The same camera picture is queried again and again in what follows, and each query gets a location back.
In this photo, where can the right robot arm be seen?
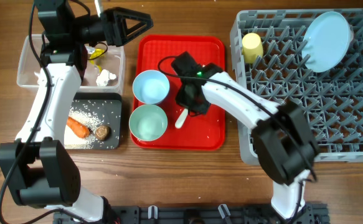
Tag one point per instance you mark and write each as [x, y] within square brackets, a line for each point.
[282, 138]

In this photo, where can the grey dishwasher rack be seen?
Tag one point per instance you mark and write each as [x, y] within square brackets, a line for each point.
[332, 101]

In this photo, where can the small white tissue piece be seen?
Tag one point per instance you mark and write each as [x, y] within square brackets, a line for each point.
[105, 77]

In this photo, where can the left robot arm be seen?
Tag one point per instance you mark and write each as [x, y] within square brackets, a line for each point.
[38, 171]

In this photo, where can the light blue plate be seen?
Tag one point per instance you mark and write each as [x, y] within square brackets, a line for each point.
[328, 39]

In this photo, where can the red serving tray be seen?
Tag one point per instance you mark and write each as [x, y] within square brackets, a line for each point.
[203, 132]

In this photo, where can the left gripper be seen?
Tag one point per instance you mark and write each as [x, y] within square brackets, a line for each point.
[117, 32]

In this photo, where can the yellow candy wrapper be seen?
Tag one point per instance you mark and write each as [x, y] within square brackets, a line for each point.
[95, 54]

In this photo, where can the green bowl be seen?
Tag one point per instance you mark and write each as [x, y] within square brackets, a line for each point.
[148, 122]

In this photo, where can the clear plastic storage bin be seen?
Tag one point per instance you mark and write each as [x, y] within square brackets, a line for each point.
[113, 61]

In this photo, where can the black plastic tray bin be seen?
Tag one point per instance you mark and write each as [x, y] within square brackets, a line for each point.
[97, 96]

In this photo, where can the light blue bowl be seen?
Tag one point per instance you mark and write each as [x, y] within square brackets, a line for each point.
[151, 87]

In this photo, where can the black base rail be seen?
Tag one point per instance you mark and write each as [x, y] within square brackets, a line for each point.
[259, 213]

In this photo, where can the orange carrot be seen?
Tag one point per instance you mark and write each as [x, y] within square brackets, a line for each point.
[80, 130]

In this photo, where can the yellow plastic cup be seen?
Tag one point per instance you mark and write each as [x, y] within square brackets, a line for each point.
[251, 47]

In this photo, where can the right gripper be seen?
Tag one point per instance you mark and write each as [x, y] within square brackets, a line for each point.
[203, 109]

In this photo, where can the brown chestnut food scrap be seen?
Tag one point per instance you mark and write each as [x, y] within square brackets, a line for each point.
[102, 132]

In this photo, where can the white rice pile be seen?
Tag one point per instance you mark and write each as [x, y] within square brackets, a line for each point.
[92, 114]

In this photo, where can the white plastic spoon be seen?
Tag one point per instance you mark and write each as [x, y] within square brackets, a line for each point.
[181, 119]

